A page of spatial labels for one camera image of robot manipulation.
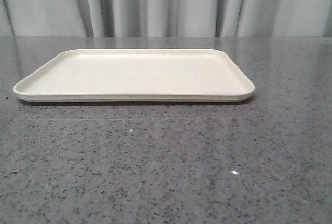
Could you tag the cream rectangular plastic tray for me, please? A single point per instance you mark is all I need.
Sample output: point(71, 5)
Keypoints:
point(110, 75)

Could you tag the light grey pleated curtain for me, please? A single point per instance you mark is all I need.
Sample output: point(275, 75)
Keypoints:
point(166, 18)

